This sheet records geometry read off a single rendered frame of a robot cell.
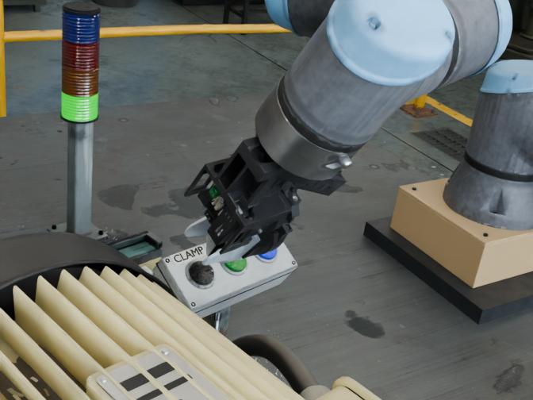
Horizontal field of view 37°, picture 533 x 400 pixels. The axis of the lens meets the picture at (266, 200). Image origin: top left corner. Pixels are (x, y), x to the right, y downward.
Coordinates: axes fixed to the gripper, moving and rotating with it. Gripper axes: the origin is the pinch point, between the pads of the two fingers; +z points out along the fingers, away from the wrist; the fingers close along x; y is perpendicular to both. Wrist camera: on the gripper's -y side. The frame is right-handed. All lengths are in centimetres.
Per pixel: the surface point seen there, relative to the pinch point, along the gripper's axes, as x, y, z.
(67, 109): -44, -15, 34
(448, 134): -78, -316, 177
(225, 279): 1.8, -2.7, 5.6
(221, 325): 4.4, -5.0, 14.1
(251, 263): 1.1, -7.3, 5.6
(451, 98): -108, -371, 196
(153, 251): -14.3, -13.7, 31.8
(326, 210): -16, -65, 46
